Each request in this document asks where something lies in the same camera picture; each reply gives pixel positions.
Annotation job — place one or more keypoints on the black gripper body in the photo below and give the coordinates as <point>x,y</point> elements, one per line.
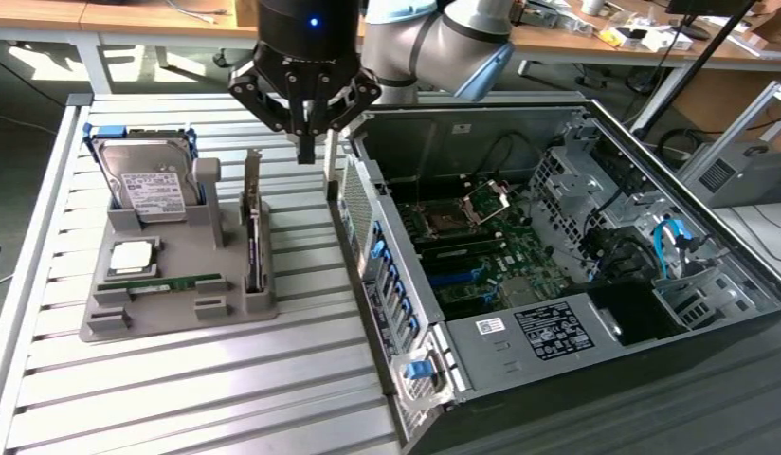
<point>308,47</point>

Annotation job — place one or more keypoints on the Nvidia graphics card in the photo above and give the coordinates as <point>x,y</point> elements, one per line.
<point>254,227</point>

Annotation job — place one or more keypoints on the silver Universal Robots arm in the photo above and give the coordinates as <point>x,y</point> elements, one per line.
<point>428,42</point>

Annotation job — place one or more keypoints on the black caster wheel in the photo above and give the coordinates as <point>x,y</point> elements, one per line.
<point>221,58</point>

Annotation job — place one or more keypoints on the hard disk in blue caddy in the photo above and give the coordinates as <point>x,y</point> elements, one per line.
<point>146,180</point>

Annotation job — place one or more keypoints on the blue card retention latch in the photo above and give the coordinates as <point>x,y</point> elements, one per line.
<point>390,271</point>
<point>398,289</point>
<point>376,231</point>
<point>414,328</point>
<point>406,307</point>
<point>380,249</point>

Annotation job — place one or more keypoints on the CPU socket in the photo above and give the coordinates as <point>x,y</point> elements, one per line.
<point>444,220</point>

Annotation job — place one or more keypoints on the metal socket cover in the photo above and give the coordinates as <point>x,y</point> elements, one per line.
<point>488,201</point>

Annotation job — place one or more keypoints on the small metal box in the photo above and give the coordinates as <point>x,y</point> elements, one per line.
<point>536,14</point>

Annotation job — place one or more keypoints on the dark RAM stick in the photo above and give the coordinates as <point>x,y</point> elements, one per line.
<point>460,246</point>

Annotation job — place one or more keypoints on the silver CPU chip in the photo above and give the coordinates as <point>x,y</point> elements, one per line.
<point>132,258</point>

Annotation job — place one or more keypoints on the green RAM stick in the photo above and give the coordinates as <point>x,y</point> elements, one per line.
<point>169,283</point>

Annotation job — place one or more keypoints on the green Dell motherboard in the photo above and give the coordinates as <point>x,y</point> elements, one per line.
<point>522,246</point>

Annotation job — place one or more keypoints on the blue expansion slot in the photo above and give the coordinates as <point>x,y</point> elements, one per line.
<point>453,279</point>

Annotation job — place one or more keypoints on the white box with black item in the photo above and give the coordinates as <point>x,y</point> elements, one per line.
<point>621,38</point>

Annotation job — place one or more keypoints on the grey plastic parts rack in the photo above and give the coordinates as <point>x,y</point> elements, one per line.
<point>176,313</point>

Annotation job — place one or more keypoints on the silver chipset heatsink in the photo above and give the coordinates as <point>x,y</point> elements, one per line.
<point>521,290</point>

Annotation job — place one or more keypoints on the small white box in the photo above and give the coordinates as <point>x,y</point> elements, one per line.
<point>665,41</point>

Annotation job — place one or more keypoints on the black stand pole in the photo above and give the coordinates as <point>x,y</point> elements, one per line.
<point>700,59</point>

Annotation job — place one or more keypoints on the black monitor with stand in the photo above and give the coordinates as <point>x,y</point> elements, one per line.
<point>688,5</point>

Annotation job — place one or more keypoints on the grey power supply unit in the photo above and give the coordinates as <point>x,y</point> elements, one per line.
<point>542,332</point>

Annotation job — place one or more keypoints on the large blue case latch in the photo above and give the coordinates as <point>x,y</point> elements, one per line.
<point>418,369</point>

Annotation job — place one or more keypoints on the brown cardboard box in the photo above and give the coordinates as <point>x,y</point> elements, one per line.
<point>776,23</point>

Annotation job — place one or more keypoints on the metal disk bay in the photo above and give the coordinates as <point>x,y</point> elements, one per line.
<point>713,294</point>

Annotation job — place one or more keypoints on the open black PC case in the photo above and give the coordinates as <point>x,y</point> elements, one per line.
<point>617,403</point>

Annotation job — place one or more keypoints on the wooden desk white frame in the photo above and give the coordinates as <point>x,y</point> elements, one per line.
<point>49,19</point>
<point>554,41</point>

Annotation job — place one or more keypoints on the aluminium profile frame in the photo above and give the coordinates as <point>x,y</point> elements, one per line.
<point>773,99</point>

